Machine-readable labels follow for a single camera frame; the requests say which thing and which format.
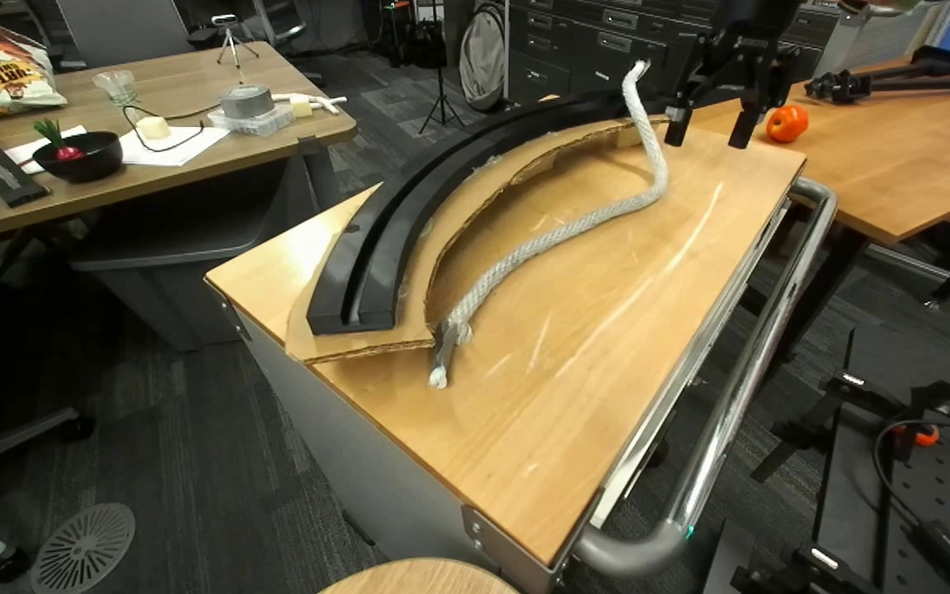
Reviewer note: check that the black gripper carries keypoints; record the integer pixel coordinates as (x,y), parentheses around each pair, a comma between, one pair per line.
(751,44)

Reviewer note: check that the orange ball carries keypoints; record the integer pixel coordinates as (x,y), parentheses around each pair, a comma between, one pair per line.
(789,122)

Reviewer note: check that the black folded tripod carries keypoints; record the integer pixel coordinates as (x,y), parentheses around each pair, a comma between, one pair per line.
(849,88)

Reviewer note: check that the black drawer cabinet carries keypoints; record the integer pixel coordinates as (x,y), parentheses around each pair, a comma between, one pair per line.
(576,50)

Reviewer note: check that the wooden side desk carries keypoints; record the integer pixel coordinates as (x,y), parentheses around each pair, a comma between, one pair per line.
(916,165)

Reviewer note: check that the round grey disc stand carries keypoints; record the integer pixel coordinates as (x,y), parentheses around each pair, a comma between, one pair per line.
(483,50)

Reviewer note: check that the black light stand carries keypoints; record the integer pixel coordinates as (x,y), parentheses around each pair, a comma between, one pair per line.
(443,88)

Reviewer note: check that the black curved foam strip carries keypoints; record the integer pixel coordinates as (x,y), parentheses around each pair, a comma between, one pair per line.
(362,286)

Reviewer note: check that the small silver tripod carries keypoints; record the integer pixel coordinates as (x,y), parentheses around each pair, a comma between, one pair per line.
(231,37)

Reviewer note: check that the grey tool cart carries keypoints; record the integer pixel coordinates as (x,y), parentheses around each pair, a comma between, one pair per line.
(363,474)

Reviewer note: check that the wooden office desk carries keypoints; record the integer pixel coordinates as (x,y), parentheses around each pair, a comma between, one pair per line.
(190,165)

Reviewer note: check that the white paper sheet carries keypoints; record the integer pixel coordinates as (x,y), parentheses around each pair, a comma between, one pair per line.
(182,149)
(24,149)

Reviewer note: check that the round wooden stool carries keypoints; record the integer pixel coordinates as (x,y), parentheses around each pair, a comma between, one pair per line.
(420,579)

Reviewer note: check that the small cream object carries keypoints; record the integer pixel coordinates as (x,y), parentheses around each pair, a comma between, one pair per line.
(152,127)

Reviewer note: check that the grey office chair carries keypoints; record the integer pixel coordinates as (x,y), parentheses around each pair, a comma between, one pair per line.
(122,26)

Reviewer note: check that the clear crumpled plastic wrap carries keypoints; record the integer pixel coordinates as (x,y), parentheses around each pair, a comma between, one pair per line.
(112,88)

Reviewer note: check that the black bowl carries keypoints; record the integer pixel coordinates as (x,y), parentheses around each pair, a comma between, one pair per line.
(98,162)

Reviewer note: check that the red toy vegetable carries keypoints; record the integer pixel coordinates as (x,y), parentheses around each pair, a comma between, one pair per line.
(68,152)

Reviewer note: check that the chip snack bag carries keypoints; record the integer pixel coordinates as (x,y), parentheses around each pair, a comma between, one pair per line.
(8,77)

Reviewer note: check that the grey chair base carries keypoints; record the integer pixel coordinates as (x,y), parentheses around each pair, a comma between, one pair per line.
(24,435)

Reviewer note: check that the white perforated round disc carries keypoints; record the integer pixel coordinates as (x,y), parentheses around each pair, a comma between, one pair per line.
(84,547)

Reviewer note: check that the black camera stand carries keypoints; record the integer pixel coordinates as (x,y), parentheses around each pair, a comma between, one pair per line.
(941,398)

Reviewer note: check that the grey duct tape roll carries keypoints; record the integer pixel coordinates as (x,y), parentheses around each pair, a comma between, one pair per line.
(248,103)

